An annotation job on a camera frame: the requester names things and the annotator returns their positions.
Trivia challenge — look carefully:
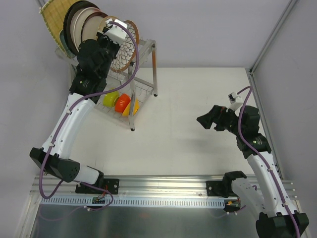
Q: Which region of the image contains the orange bowl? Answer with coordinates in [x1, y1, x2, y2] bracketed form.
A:
[114, 94, 131, 113]

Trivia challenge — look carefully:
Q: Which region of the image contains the white slotted cable duct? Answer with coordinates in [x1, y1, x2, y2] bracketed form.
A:
[41, 195, 225, 209]

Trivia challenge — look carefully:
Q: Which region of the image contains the beige bird round plate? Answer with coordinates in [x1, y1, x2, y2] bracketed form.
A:
[96, 16, 122, 37]

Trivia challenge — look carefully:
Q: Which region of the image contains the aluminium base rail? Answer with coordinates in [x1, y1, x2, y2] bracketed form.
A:
[30, 175, 298, 200]

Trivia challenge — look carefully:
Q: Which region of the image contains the pink white round plate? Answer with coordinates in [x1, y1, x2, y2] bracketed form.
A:
[71, 7, 100, 51]

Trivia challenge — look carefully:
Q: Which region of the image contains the stainless steel dish rack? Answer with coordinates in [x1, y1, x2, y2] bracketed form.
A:
[55, 39, 158, 131]

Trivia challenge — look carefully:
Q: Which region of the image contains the aluminium frame post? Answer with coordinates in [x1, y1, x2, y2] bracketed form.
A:
[35, 0, 47, 9]
[249, 0, 299, 75]

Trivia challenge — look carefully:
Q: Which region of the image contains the yellow bowl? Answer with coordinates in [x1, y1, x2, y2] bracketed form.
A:
[121, 98, 139, 117]

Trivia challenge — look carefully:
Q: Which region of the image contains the light blue divided plate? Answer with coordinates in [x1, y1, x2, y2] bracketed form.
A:
[59, 30, 68, 54]

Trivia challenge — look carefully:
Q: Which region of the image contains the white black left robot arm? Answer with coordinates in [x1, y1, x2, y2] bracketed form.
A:
[30, 34, 125, 193]

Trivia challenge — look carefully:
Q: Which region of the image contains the lime green bowl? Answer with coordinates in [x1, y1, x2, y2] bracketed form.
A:
[103, 91, 120, 108]

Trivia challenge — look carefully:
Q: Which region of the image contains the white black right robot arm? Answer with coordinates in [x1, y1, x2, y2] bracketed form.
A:
[197, 105, 309, 238]

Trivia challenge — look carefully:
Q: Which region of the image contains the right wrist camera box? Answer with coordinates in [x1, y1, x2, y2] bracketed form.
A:
[227, 92, 243, 112]

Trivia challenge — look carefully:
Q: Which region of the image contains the woven bamboo tray plate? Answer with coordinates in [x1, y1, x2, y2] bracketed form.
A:
[40, 0, 77, 53]

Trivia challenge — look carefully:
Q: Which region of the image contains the dark red rimmed plate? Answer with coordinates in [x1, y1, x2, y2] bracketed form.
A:
[81, 11, 107, 42]

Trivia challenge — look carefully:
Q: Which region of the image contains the black rimmed round plate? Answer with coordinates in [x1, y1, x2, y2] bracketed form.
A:
[63, 12, 72, 53]

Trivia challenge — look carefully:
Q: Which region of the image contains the scale pattern white bowl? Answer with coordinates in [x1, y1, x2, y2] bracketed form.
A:
[111, 20, 139, 72]

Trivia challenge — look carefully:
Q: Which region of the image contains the aluminium right frame post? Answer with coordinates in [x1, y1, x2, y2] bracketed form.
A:
[249, 0, 299, 75]

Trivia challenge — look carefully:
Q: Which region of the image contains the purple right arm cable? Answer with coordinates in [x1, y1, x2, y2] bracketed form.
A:
[208, 86, 302, 238]

